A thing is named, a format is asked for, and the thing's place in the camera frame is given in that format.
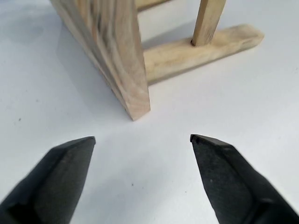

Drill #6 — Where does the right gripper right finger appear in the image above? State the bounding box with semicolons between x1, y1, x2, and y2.
190;133;299;224

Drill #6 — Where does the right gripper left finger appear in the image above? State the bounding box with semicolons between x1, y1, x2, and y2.
0;136;97;224

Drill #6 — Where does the wooden leg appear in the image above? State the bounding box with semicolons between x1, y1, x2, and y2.
142;23;265;86

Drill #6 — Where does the wooden seat board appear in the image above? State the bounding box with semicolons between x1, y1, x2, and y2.
50;0;150;121

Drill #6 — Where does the wooden cross bar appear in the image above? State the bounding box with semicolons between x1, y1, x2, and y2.
191;0;227;46

